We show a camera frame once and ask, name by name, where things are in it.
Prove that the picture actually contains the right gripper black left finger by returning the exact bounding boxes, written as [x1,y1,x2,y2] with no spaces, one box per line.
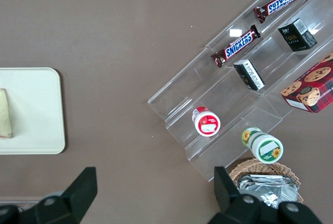
[18,166,98,224]

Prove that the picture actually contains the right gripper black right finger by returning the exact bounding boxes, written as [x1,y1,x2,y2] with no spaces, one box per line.
[208,166,280,224]

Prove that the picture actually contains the triangle sandwich with red filling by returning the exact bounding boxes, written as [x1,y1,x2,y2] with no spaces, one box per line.
[0,88,14,139]

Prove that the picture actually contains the light tan wicker basket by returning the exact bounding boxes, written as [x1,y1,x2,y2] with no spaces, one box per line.
[228,157,304,209]

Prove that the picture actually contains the cream plastic tray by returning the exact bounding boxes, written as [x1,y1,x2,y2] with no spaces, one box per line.
[0,67,66,155]

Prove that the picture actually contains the silver foil packets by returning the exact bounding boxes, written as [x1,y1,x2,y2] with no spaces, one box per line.
[235,173,300,210]

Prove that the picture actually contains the green lid yogurt cup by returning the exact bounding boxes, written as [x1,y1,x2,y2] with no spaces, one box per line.
[240,127,284,164]

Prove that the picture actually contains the red lid yogurt cup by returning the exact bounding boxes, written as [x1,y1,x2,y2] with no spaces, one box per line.
[191,106,222,138]

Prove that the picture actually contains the clear acrylic step stand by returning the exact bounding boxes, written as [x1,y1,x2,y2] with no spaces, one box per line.
[147,44,284,183]
[206,0,333,120]

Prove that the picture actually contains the small black box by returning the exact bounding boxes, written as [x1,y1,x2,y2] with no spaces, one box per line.
[233,59,266,91]
[277,17,318,52]

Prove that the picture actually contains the red tartan cookie box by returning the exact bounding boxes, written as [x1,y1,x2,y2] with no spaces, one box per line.
[280,51,333,115]

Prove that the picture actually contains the Snickers chocolate bar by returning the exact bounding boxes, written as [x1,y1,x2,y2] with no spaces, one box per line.
[253,0,310,24]
[210,24,261,68]

